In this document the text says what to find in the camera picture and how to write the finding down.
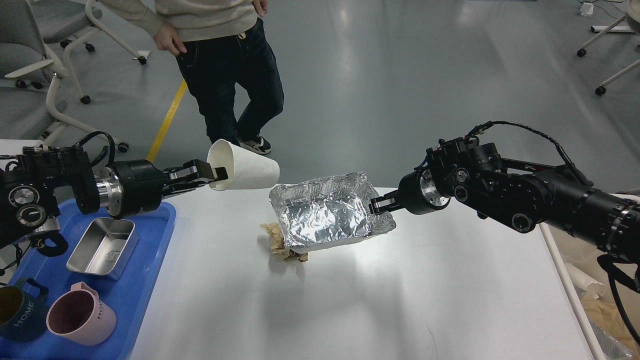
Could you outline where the stainless steel rectangular tray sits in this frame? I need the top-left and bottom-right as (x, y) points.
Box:
(66, 217), (140, 281)

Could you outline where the cream paper cup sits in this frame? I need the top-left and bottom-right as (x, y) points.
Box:
(206, 139), (281, 191)

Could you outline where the white side table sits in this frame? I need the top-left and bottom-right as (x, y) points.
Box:
(0, 139), (45, 163)

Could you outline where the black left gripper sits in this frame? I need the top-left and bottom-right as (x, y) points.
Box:
(96, 159), (229, 219)

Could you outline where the beige plastic bin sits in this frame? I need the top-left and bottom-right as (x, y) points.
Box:
(538, 224), (615, 360)

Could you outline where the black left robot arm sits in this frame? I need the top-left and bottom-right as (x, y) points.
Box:
(0, 131), (229, 257)

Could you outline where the dark blue HOME mug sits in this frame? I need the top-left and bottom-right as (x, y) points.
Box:
(0, 277), (50, 343)

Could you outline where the brown paper ball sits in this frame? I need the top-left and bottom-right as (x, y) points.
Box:
(260, 222), (309, 263)

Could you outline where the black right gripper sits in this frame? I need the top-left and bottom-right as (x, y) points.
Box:
(370, 169), (450, 215)

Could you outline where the white chair legs right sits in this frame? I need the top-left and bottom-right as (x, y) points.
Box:
(575, 0), (640, 96)

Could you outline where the silver foil bag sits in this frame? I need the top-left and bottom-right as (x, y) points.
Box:
(269, 171), (397, 255)

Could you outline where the white power adapter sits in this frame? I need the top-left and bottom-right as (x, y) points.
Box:
(579, 0), (595, 18)

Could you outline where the grey office chair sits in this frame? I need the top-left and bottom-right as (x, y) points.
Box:
(0, 0), (102, 146)

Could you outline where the pink ribbed mug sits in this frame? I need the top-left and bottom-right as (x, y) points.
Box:
(45, 281), (117, 346)

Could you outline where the brown paper trash in bin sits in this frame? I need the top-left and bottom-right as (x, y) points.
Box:
(564, 261), (640, 351)

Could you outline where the person in beige sweater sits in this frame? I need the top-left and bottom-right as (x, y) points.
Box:
(103, 0), (285, 155)

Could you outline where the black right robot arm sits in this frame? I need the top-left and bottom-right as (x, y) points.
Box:
(369, 121), (640, 341)

